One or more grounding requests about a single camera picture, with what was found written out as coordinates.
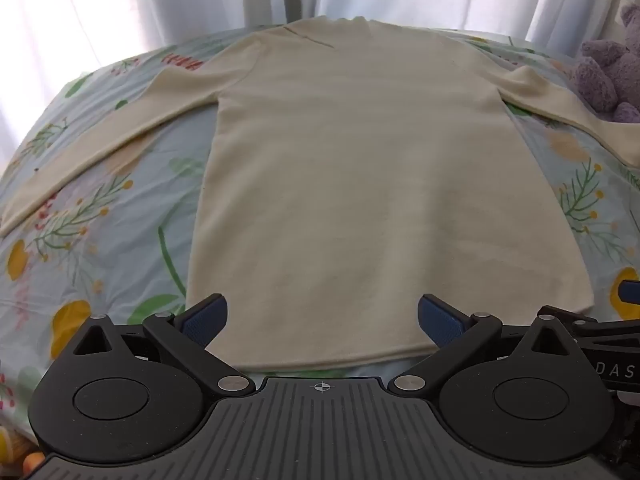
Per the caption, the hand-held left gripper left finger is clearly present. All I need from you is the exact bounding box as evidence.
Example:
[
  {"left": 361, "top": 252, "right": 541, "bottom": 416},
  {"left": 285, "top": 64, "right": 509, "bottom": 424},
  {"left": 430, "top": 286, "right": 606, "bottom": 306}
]
[{"left": 70, "top": 294, "right": 256, "bottom": 395}]

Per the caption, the cream long-sleeve sweater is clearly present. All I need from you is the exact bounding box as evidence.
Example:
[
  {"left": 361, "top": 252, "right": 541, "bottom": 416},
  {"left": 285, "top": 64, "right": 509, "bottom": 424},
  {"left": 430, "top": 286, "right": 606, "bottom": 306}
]
[{"left": 0, "top": 16, "right": 640, "bottom": 373}]

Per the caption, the purple plush toy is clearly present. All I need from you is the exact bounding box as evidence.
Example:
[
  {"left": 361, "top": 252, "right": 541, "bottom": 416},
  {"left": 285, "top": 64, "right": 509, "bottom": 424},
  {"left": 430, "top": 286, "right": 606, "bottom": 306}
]
[{"left": 567, "top": 0, "right": 640, "bottom": 123}]

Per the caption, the floral bedsheet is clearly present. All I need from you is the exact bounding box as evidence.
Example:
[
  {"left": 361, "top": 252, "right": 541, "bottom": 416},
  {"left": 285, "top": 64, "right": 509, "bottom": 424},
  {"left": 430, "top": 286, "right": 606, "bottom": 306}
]
[{"left": 0, "top": 22, "right": 640, "bottom": 480}]

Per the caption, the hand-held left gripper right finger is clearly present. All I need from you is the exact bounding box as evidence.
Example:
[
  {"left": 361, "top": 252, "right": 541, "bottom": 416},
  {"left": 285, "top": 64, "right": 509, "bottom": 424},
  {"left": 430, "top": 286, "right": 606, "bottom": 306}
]
[{"left": 392, "top": 294, "right": 583, "bottom": 395}]

